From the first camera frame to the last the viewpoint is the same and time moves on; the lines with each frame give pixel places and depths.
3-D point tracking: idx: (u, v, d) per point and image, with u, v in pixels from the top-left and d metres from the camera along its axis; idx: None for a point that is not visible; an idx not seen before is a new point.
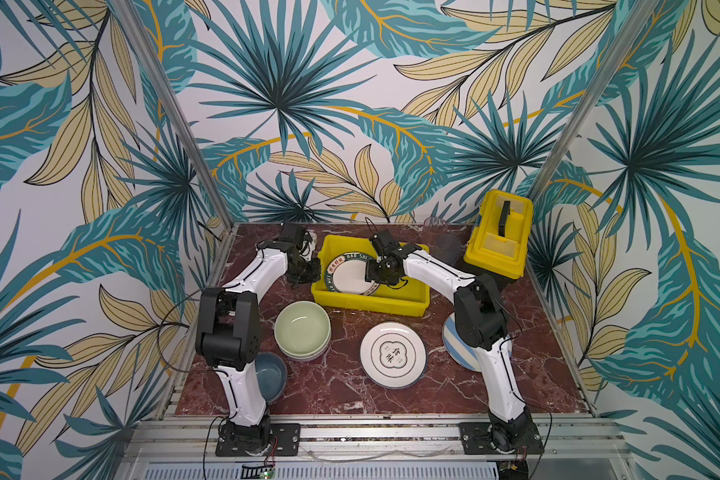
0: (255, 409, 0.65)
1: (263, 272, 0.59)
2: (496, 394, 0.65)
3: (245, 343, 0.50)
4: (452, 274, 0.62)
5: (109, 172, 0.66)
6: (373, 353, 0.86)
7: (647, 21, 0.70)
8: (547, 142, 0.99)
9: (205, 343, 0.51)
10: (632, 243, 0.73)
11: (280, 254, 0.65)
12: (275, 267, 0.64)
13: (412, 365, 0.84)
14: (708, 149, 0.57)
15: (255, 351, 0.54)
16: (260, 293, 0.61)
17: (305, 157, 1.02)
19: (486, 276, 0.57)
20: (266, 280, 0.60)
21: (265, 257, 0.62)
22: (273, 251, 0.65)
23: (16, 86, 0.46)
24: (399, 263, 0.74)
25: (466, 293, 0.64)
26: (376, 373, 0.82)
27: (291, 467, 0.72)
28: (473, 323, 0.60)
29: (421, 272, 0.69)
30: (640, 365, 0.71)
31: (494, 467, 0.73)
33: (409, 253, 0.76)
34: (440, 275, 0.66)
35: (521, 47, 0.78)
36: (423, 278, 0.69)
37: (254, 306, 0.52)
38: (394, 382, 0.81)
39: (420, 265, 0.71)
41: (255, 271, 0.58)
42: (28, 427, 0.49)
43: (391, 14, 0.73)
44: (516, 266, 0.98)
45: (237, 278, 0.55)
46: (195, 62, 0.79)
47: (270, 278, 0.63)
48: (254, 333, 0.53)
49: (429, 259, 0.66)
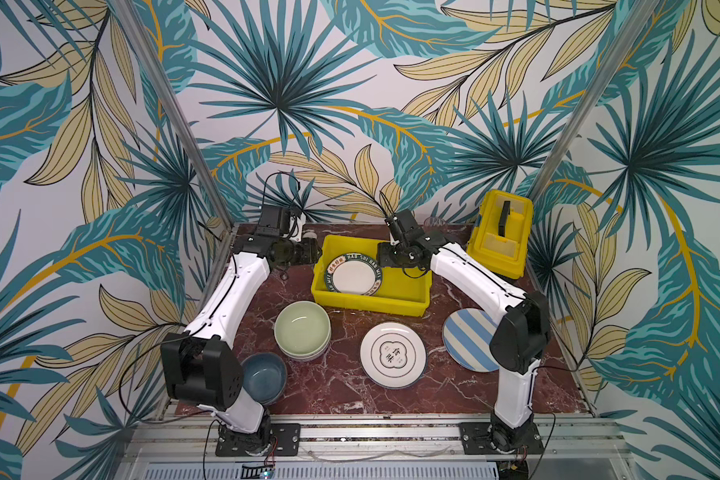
0: (252, 415, 0.64)
1: (236, 298, 0.49)
2: (512, 402, 0.61)
3: (223, 390, 0.45)
4: (499, 287, 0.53)
5: (109, 172, 0.66)
6: (374, 358, 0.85)
7: (647, 21, 0.70)
8: (547, 142, 0.99)
9: (177, 389, 0.46)
10: (632, 243, 0.73)
11: (258, 261, 0.55)
12: (254, 280, 0.55)
13: (412, 365, 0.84)
14: (708, 148, 0.57)
15: (235, 390, 0.49)
16: (236, 321, 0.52)
17: (306, 157, 1.02)
19: (541, 296, 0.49)
20: (241, 304, 0.51)
21: (238, 275, 0.52)
22: (249, 262, 0.54)
23: (16, 86, 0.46)
24: (424, 255, 0.62)
25: (517, 315, 0.56)
26: (377, 374, 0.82)
27: (291, 467, 0.72)
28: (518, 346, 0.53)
29: (454, 272, 0.59)
30: (640, 365, 0.71)
31: (494, 467, 0.73)
33: (438, 248, 0.63)
34: (481, 281, 0.56)
35: (521, 47, 0.78)
36: (455, 280, 0.58)
37: (226, 352, 0.44)
38: (394, 382, 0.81)
39: (455, 266, 0.59)
41: (226, 299, 0.48)
42: (28, 427, 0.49)
43: (391, 14, 0.73)
44: (517, 267, 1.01)
45: (199, 317, 0.46)
46: (195, 62, 0.79)
47: (247, 298, 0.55)
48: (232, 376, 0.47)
49: (466, 260, 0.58)
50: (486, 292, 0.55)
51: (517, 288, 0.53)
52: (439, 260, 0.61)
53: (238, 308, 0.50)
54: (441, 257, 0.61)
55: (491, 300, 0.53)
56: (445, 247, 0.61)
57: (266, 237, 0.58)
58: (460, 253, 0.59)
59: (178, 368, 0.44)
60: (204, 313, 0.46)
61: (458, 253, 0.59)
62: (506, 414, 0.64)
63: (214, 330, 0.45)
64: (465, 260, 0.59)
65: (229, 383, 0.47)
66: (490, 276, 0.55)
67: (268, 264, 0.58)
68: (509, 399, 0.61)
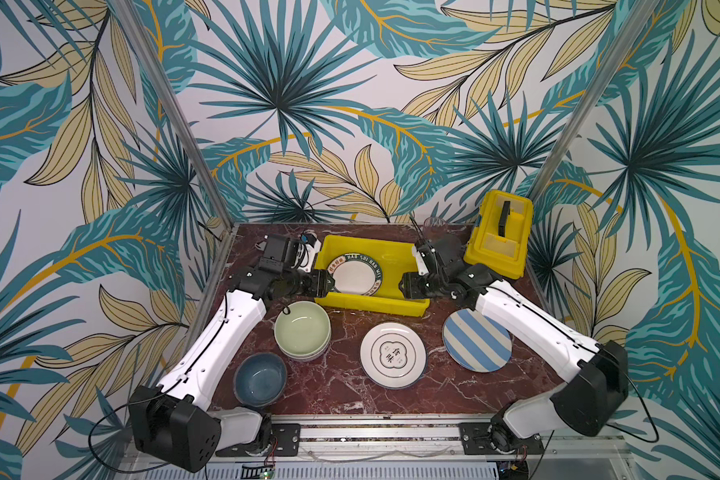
0: (249, 426, 0.63)
1: (221, 350, 0.45)
2: (535, 424, 0.57)
3: (189, 455, 0.40)
4: (564, 337, 0.47)
5: (109, 172, 0.66)
6: (375, 359, 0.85)
7: (647, 21, 0.70)
8: (547, 142, 0.99)
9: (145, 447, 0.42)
10: (632, 243, 0.73)
11: (254, 303, 0.50)
12: (245, 326, 0.50)
13: (412, 365, 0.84)
14: (708, 148, 0.57)
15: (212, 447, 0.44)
16: (219, 373, 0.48)
17: (306, 157, 1.02)
19: (619, 350, 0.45)
20: (225, 355, 0.47)
21: (228, 322, 0.47)
22: (242, 305, 0.49)
23: (16, 86, 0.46)
24: (468, 294, 0.55)
25: (593, 373, 0.48)
26: (377, 374, 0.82)
27: (291, 467, 0.72)
28: (595, 409, 0.45)
29: (507, 316, 0.51)
30: (640, 365, 0.71)
31: (494, 467, 0.73)
33: (487, 288, 0.55)
34: (541, 329, 0.48)
35: (521, 47, 0.78)
36: (507, 323, 0.51)
37: (199, 418, 0.40)
38: (394, 382, 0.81)
39: (508, 310, 0.52)
41: (210, 351, 0.44)
42: (28, 427, 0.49)
43: (391, 14, 0.73)
44: (516, 267, 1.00)
45: (178, 371, 0.42)
46: (195, 62, 0.79)
47: (234, 347, 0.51)
48: (205, 439, 0.43)
49: (520, 302, 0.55)
50: (549, 341, 0.47)
51: (585, 338, 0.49)
52: (488, 301, 0.53)
53: (220, 361, 0.46)
54: (492, 298, 0.54)
55: (556, 351, 0.46)
56: (493, 285, 0.56)
57: (267, 274, 0.53)
58: (513, 294, 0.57)
59: (146, 426, 0.42)
60: (183, 366, 0.42)
61: (510, 293, 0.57)
62: (522, 430, 0.62)
63: (189, 388, 0.40)
64: (519, 302, 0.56)
65: (201, 446, 0.43)
66: (551, 323, 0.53)
67: (265, 305, 0.54)
68: (529, 419, 0.58)
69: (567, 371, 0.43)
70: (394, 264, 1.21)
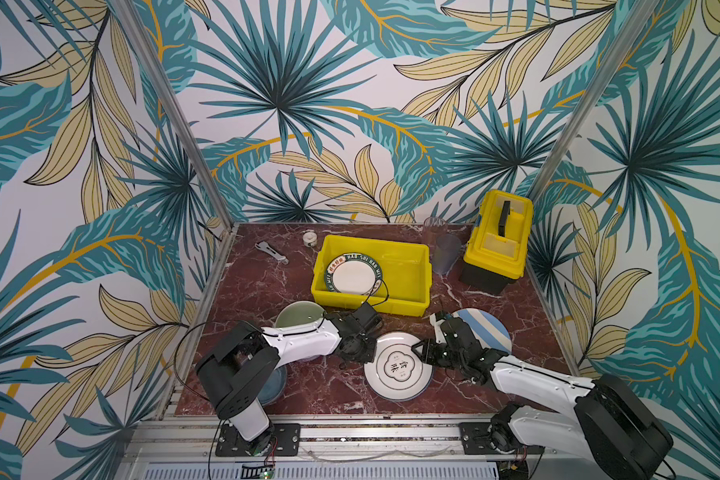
0: (257, 425, 0.63)
1: (305, 343, 0.54)
2: (545, 438, 0.57)
3: (236, 394, 0.44)
4: (561, 381, 0.51)
5: (109, 172, 0.66)
6: (378, 371, 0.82)
7: (647, 21, 0.70)
8: (548, 142, 0.99)
9: (208, 369, 0.47)
10: (632, 243, 0.73)
11: (335, 339, 0.61)
12: (321, 343, 0.59)
13: (412, 383, 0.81)
14: (708, 148, 0.57)
15: (234, 410, 0.48)
16: (288, 357, 0.53)
17: (305, 157, 1.02)
19: (616, 380, 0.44)
20: (301, 349, 0.55)
21: (317, 331, 0.58)
22: (330, 330, 0.60)
23: (16, 85, 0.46)
24: (486, 378, 0.63)
25: (592, 406, 0.49)
26: (379, 386, 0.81)
27: (291, 467, 0.72)
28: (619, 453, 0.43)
29: (516, 381, 0.57)
30: (640, 365, 0.71)
31: (494, 467, 0.73)
33: (495, 362, 0.64)
34: (542, 382, 0.53)
35: (521, 47, 0.78)
36: (522, 389, 0.56)
37: (266, 369, 0.46)
38: (399, 394, 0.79)
39: (514, 376, 0.58)
41: (299, 338, 0.53)
42: (28, 427, 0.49)
43: (391, 14, 0.73)
44: (515, 267, 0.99)
45: (277, 329, 0.52)
46: (195, 62, 0.79)
47: (305, 350, 0.56)
48: (248, 391, 0.47)
49: (523, 366, 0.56)
50: (550, 389, 0.51)
51: (582, 377, 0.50)
52: (498, 375, 0.60)
53: (298, 350, 0.54)
54: (498, 369, 0.61)
55: (559, 396, 0.49)
56: (502, 360, 0.63)
57: (352, 328, 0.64)
58: (515, 361, 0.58)
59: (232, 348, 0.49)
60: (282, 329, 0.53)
61: (511, 361, 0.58)
62: (529, 439, 0.61)
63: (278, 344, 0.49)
64: (521, 366, 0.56)
65: (239, 397, 0.46)
66: (550, 373, 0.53)
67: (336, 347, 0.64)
68: (541, 433, 0.57)
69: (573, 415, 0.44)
70: (394, 264, 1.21)
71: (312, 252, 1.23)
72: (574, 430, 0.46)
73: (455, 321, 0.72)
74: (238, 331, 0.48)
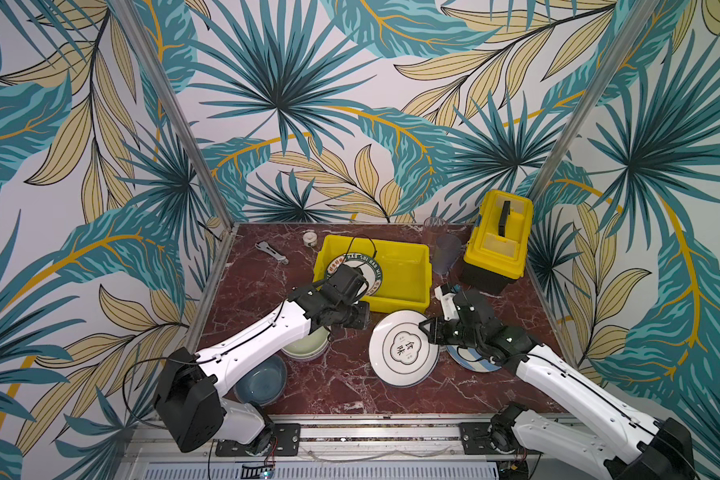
0: (251, 429, 0.63)
1: (258, 348, 0.47)
2: (547, 446, 0.57)
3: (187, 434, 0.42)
4: (618, 413, 0.45)
5: (109, 172, 0.66)
6: (387, 360, 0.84)
7: (647, 21, 0.70)
8: (548, 142, 0.99)
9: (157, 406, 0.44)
10: (632, 244, 0.73)
11: (303, 324, 0.52)
12: (286, 336, 0.51)
13: (415, 369, 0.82)
14: (708, 148, 0.57)
15: (205, 433, 0.45)
16: (246, 368, 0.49)
17: (306, 157, 1.02)
19: (679, 427, 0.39)
20: (261, 354, 0.49)
21: (275, 326, 0.50)
22: (293, 317, 0.52)
23: (16, 85, 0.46)
24: (506, 361, 0.54)
25: (657, 459, 0.44)
26: (392, 377, 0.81)
27: (291, 467, 0.72)
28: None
29: (553, 388, 0.49)
30: (640, 365, 0.71)
31: (494, 467, 0.73)
33: (525, 354, 0.54)
34: (592, 403, 0.46)
35: (521, 47, 0.78)
36: (552, 394, 0.50)
37: (212, 398, 0.41)
38: (401, 379, 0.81)
39: (553, 381, 0.50)
41: (249, 344, 0.46)
42: (28, 427, 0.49)
43: (391, 14, 0.73)
44: (516, 267, 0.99)
45: (217, 348, 0.45)
46: (195, 62, 0.79)
47: (270, 350, 0.50)
48: (204, 423, 0.44)
49: (566, 372, 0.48)
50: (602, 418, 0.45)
51: (643, 416, 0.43)
52: (531, 369, 0.52)
53: (254, 357, 0.47)
54: (533, 365, 0.53)
55: (611, 430, 0.43)
56: (532, 353, 0.54)
57: (324, 299, 0.56)
58: (554, 360, 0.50)
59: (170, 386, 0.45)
60: (223, 346, 0.45)
61: (551, 360, 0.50)
62: (530, 443, 0.62)
63: (217, 369, 0.43)
64: (563, 371, 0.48)
65: (197, 429, 0.43)
66: (601, 395, 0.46)
67: (309, 330, 0.55)
68: (544, 442, 0.58)
69: (627, 453, 0.41)
70: (394, 263, 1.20)
71: (312, 252, 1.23)
72: (589, 452, 0.50)
73: (474, 295, 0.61)
74: (172, 362, 0.42)
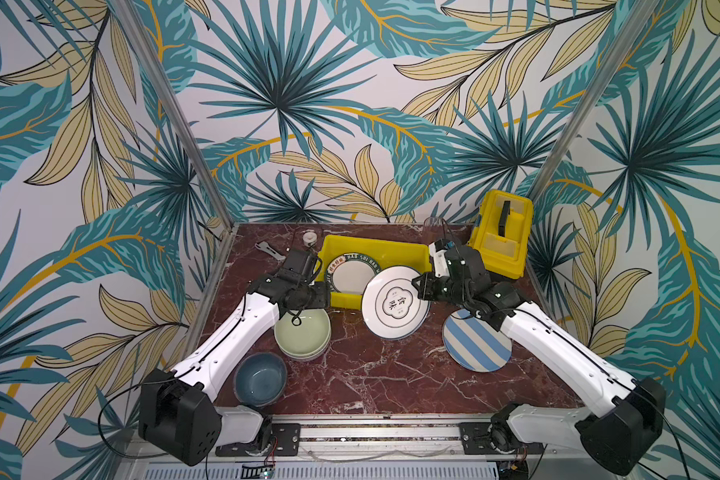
0: (249, 428, 0.63)
1: (234, 345, 0.47)
2: (542, 434, 0.57)
3: (189, 445, 0.41)
4: (597, 369, 0.45)
5: (109, 172, 0.66)
6: (380, 315, 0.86)
7: (647, 21, 0.70)
8: (547, 142, 0.99)
9: (145, 434, 0.42)
10: (632, 243, 0.73)
11: (271, 308, 0.53)
12: (258, 327, 0.52)
13: (400, 325, 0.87)
14: (708, 148, 0.57)
15: (208, 443, 0.45)
16: (228, 368, 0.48)
17: (305, 157, 1.02)
19: (657, 385, 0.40)
20: (237, 352, 0.48)
21: (243, 319, 0.49)
22: (259, 306, 0.52)
23: (16, 85, 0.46)
24: (493, 316, 0.53)
25: (630, 411, 0.45)
26: (384, 331, 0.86)
27: (291, 467, 0.72)
28: (628, 447, 0.41)
29: (537, 344, 0.49)
30: (640, 365, 0.71)
31: (494, 467, 0.73)
33: (512, 309, 0.53)
34: (573, 358, 0.46)
35: (521, 47, 0.78)
36: (536, 350, 0.49)
37: (206, 405, 0.41)
38: (386, 331, 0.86)
39: (536, 337, 0.49)
41: (224, 344, 0.46)
42: (28, 427, 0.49)
43: (391, 14, 0.73)
44: (517, 267, 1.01)
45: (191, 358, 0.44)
46: (195, 62, 0.79)
47: (245, 346, 0.50)
48: (204, 429, 0.43)
49: (551, 329, 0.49)
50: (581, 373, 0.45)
51: (622, 373, 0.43)
52: (516, 325, 0.51)
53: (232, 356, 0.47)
54: (518, 322, 0.51)
55: (589, 385, 0.43)
56: (520, 308, 0.53)
57: (285, 281, 0.56)
58: (541, 318, 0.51)
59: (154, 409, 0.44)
60: (199, 354, 0.44)
61: (538, 317, 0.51)
62: (527, 435, 0.61)
63: (200, 376, 0.42)
64: (548, 328, 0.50)
65: (199, 439, 0.43)
66: (584, 352, 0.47)
67: (280, 312, 0.57)
68: (538, 429, 0.57)
69: (600, 408, 0.42)
70: (395, 262, 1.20)
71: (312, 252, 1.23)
72: (565, 421, 0.52)
73: (467, 250, 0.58)
74: (149, 385, 0.40)
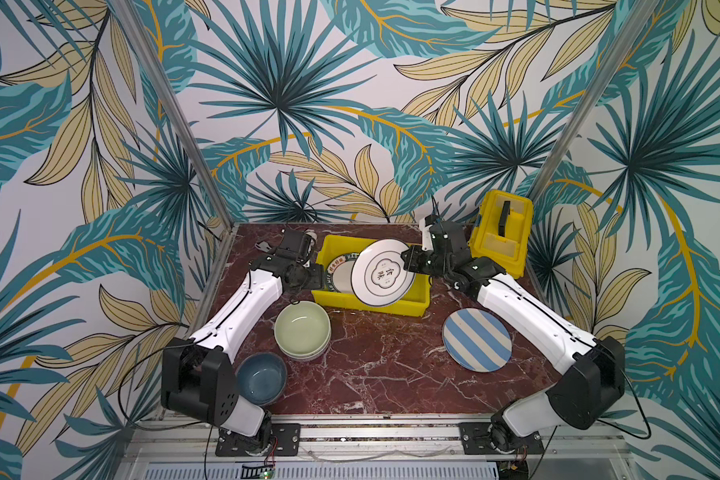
0: (250, 424, 0.63)
1: (246, 312, 0.50)
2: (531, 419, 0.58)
3: (213, 406, 0.43)
4: (561, 329, 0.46)
5: (109, 172, 0.66)
6: (366, 284, 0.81)
7: (647, 21, 0.70)
8: (547, 142, 0.99)
9: (171, 399, 0.44)
10: (632, 243, 0.73)
11: (276, 282, 0.56)
12: (265, 297, 0.55)
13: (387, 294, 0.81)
14: (708, 148, 0.57)
15: (229, 405, 0.48)
16: (242, 336, 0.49)
17: (305, 157, 1.02)
19: (617, 345, 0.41)
20: (249, 319, 0.51)
21: (251, 290, 0.52)
22: (263, 278, 0.55)
23: (16, 85, 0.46)
24: (470, 287, 0.56)
25: (588, 365, 0.48)
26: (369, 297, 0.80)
27: (291, 467, 0.72)
28: (588, 400, 0.44)
29: (508, 310, 0.52)
30: (641, 365, 0.71)
31: (494, 467, 0.73)
33: (488, 279, 0.57)
34: (539, 320, 0.50)
35: (521, 47, 0.78)
36: (507, 316, 0.52)
37: (227, 366, 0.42)
38: (372, 298, 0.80)
39: (508, 303, 0.52)
41: (237, 312, 0.49)
42: (28, 427, 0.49)
43: (391, 14, 0.73)
44: (517, 267, 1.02)
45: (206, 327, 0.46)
46: (195, 62, 0.79)
47: (256, 315, 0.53)
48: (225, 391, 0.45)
49: (522, 294, 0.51)
50: (546, 333, 0.48)
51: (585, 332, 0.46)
52: (489, 292, 0.55)
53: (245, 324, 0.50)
54: (493, 290, 0.55)
55: (553, 344, 0.46)
56: (496, 278, 0.57)
57: (285, 258, 0.59)
58: (514, 286, 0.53)
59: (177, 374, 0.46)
60: (213, 323, 0.47)
61: (511, 285, 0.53)
62: (524, 429, 0.61)
63: (219, 341, 0.44)
64: (519, 294, 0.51)
65: (222, 400, 0.45)
66: (551, 315, 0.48)
67: (283, 285, 0.60)
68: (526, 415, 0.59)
69: (563, 364, 0.44)
70: None
71: None
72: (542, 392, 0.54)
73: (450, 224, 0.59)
74: (170, 353, 0.42)
